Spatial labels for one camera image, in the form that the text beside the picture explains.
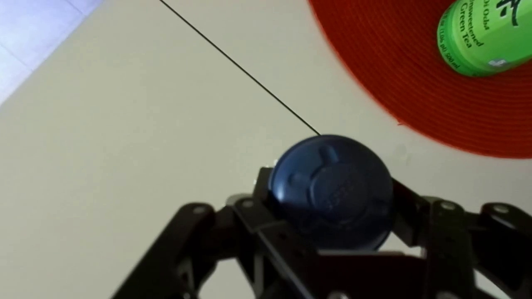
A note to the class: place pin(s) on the green bottle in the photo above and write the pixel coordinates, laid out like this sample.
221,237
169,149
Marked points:
485,36

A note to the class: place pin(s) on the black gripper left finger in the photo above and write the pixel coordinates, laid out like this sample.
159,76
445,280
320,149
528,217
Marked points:
272,255

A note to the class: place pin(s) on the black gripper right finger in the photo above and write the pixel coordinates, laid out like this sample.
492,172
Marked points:
493,240

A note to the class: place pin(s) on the red round placemat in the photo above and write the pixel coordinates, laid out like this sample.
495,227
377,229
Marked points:
389,48

